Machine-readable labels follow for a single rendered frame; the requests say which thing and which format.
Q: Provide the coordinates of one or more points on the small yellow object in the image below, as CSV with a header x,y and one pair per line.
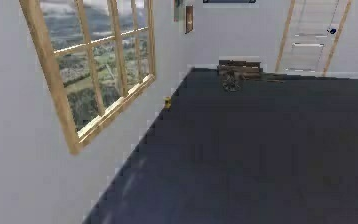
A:
x,y
167,102

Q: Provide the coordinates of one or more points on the dark brown low wooden furniture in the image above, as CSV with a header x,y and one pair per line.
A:
x,y
238,71

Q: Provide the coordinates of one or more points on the wooden framed window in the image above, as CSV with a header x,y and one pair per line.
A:
x,y
87,73

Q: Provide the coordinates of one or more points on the brown framed wall picture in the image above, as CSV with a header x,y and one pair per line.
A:
x,y
189,19

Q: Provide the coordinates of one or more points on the green framed wall picture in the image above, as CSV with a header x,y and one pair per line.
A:
x,y
176,10

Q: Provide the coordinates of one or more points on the dark blue framed wall picture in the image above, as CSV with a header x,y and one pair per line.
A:
x,y
229,1

